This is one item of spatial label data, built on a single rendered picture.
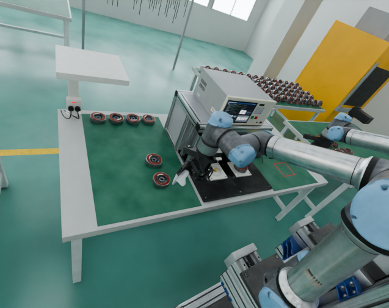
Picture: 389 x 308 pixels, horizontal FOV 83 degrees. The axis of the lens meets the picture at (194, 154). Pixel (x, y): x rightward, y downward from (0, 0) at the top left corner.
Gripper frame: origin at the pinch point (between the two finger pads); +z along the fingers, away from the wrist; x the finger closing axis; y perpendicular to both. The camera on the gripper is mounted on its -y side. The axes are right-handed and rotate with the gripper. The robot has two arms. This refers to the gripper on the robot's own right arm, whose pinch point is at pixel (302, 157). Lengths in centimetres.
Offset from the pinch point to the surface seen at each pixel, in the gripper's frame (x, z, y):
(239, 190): -26.5, 38.3, -8.5
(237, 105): -34, -12, -41
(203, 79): -41, -11, -74
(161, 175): -78, 37, -33
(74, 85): -118, 17, -103
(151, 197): -89, 40, -20
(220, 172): -33, 37, -27
